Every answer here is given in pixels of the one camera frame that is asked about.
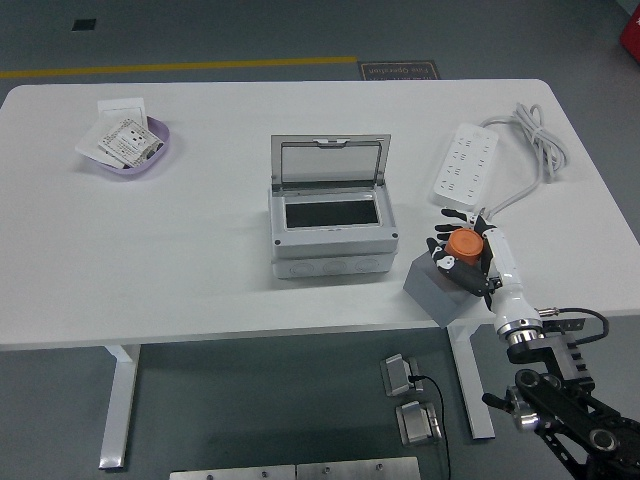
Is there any grey cube with round hole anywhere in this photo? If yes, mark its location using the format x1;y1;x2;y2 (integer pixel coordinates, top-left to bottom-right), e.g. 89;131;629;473
402;249;489;329

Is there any silver foot pedal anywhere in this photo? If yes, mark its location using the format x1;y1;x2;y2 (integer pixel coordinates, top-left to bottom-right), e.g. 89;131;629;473
395;400;444;447
379;353;425;398

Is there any yellow floor tape line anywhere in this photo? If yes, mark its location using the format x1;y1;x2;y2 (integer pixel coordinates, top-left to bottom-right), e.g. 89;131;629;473
0;55;359;80

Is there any white table leg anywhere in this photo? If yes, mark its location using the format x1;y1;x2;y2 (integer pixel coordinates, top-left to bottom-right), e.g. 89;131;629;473
98;343;142;470
446;322;496;441

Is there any black pedal cable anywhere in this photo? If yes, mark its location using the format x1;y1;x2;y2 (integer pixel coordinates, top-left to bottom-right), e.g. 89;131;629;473
407;373;452;480

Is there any red object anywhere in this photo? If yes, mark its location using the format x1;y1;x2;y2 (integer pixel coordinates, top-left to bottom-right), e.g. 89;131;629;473
618;10;640;57

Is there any grey metal base plate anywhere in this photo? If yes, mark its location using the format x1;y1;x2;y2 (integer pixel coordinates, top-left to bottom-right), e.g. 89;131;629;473
295;456;421;480
169;464;297;480

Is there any purple plastic tray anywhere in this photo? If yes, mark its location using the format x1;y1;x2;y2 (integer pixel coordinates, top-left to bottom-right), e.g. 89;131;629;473
82;114;171;179

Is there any white wall switch plate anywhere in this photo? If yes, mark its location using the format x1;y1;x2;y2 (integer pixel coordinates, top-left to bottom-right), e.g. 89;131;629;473
96;98;149;126

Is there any grey enclosure box clear lid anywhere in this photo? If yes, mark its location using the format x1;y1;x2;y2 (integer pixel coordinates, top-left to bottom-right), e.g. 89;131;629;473
268;133;400;280

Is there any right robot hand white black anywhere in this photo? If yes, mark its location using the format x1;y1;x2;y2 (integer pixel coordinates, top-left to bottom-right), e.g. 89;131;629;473
425;207;542;337

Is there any orange cylinder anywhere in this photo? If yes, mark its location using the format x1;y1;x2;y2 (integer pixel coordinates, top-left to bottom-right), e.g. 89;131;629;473
446;228;486;266

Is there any white power cord with plug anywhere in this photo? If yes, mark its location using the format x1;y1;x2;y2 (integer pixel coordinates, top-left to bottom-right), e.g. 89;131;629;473
477;103;569;219

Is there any black floor sign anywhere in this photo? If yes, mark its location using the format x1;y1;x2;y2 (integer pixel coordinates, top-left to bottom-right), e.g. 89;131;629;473
356;60;443;81

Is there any packaged white wall socket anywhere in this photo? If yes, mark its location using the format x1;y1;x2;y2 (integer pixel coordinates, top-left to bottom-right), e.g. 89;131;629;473
97;118;166;169

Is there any white flat packet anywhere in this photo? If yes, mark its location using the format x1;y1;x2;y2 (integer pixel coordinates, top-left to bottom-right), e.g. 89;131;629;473
75;110;126;169

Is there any white power strip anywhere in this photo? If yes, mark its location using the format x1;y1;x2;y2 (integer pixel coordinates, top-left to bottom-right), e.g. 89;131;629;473
431;123;501;210

